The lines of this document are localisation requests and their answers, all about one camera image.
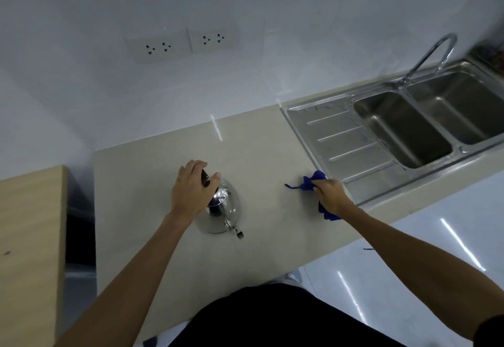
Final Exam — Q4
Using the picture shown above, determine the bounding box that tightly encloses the white wall socket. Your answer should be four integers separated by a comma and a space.
188, 22, 239, 54
125, 29, 192, 64

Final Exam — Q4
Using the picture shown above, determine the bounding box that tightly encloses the person's right hand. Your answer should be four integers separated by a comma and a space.
311, 178, 355, 217

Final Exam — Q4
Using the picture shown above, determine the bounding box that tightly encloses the person's black clothing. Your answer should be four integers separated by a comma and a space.
169, 283, 406, 347

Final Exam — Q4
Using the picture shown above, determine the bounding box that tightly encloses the stainless steel kettle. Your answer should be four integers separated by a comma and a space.
196, 169, 244, 240

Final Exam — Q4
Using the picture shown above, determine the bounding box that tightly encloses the person's left hand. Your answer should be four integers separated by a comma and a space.
170, 159, 222, 222

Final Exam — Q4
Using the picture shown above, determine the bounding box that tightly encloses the light wooden cabinet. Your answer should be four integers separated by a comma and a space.
0, 165, 68, 347

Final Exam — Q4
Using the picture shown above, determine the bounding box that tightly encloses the stainless steel double sink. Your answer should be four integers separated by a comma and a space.
281, 58, 504, 206

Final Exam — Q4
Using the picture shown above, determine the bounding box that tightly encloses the person's right forearm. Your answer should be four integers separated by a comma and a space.
337, 205, 504, 340

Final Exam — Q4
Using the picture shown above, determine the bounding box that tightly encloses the person's left forearm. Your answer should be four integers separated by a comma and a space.
54, 210, 196, 347

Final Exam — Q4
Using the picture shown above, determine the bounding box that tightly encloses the chrome gooseneck faucet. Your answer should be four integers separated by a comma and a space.
401, 33, 458, 86

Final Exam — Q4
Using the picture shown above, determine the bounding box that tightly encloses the blue cleaning cloth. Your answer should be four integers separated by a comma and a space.
285, 170, 342, 221

